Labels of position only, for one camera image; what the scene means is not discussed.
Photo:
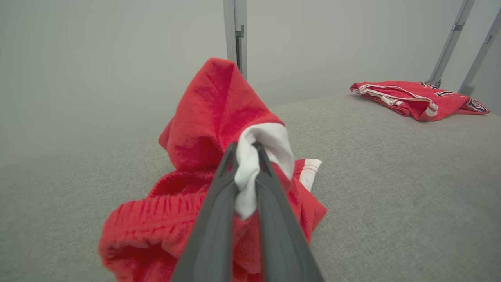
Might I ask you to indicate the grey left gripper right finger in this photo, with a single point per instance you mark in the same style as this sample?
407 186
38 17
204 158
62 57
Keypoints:
282 243

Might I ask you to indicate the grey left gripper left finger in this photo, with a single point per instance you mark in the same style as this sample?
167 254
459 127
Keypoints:
211 235

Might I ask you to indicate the red shorts with white stripe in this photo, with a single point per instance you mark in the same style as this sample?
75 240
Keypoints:
211 109

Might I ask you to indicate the red Bulls jersey shirt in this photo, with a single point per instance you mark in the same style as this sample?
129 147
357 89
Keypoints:
415 98

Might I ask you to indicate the grey partition joint post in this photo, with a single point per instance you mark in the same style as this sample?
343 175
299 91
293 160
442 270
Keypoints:
231 31

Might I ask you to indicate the grey metal frame post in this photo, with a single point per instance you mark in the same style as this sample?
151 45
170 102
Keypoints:
450 39
481 55

